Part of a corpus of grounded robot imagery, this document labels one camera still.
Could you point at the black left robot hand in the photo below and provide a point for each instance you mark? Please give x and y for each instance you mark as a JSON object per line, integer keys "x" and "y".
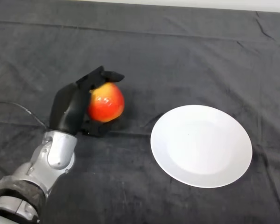
{"x": 70, "y": 107}

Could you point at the red yellow apple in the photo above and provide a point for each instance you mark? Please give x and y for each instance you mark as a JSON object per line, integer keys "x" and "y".
{"x": 106, "y": 105}

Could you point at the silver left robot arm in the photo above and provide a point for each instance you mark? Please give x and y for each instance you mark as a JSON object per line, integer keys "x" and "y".
{"x": 32, "y": 170}

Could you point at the white round plate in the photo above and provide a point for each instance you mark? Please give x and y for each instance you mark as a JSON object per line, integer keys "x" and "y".
{"x": 200, "y": 147}

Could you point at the black cloth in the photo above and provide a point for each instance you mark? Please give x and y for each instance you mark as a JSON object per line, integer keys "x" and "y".
{"x": 154, "y": 58}

